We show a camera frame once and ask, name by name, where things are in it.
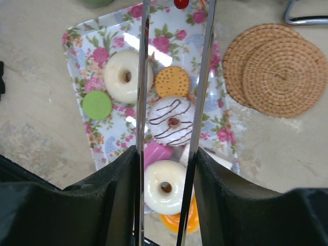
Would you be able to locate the white glazed donut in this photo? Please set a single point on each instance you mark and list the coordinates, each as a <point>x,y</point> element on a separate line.
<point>164,186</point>
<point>121,76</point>

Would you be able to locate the pink wafer sweet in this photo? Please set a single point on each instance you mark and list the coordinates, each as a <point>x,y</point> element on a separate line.
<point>155,152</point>

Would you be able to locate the floral serving tray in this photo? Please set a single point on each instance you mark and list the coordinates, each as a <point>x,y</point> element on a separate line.
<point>176,38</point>

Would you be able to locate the orange round biscuit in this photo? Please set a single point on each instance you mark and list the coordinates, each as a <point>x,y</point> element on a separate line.
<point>171,81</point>

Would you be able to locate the woven rattan coaster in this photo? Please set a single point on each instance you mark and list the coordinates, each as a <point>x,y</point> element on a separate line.
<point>240,50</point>
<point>285,77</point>

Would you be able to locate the green ceramic cup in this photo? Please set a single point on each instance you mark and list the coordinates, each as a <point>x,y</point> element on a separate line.
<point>96,3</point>

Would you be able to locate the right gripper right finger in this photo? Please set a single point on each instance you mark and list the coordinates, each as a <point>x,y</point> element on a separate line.
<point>235,211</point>

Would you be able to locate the green macaron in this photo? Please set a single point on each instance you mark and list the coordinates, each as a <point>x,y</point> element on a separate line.
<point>97,105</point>

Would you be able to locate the black poker chip case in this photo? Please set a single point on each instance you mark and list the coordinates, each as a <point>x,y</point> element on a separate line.
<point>304,20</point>

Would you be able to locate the chocolate layered cake slice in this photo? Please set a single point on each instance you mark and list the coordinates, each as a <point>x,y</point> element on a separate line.
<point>182,4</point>

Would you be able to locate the metal tongs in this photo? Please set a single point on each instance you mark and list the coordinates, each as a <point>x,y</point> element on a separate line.
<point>141,119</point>

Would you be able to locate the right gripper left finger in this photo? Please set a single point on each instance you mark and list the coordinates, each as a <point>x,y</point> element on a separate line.
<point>98,210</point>

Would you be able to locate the chocolate drizzled white donut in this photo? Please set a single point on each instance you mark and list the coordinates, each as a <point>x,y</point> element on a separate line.
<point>171,121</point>

